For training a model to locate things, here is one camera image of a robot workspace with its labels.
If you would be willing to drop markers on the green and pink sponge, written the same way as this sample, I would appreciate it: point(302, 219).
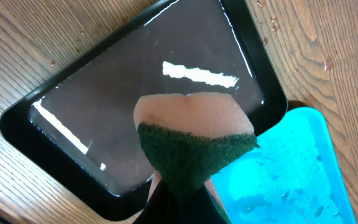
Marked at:
point(189, 138)

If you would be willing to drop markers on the teal plastic serving tray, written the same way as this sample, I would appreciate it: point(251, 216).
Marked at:
point(292, 177)

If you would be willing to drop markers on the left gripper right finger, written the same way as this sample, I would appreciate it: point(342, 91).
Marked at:
point(199, 208)

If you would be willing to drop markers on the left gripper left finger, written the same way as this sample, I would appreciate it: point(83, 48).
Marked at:
point(161, 207)

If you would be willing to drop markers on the black rectangular water tray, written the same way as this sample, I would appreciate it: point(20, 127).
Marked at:
point(78, 125)

